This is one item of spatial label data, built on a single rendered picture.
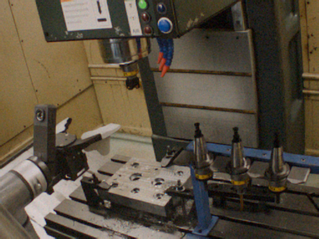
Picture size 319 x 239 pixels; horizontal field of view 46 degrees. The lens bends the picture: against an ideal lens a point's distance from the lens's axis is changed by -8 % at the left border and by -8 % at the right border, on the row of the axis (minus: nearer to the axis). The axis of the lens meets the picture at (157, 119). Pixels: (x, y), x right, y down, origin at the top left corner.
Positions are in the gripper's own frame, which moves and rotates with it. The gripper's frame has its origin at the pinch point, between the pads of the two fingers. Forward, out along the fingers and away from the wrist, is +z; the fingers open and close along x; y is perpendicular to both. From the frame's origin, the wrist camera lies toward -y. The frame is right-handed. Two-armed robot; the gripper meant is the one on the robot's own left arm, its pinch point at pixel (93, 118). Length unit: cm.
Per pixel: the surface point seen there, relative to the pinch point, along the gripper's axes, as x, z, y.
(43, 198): -88, 33, 72
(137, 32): 5.1, 15.3, -15.2
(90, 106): -118, 111, 62
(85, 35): -11.9, 15.4, -14.9
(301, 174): 41, 23, 23
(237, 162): 23.6, 21.0, 20.8
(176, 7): 15.8, 16.5, -20.3
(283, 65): 18, 85, 19
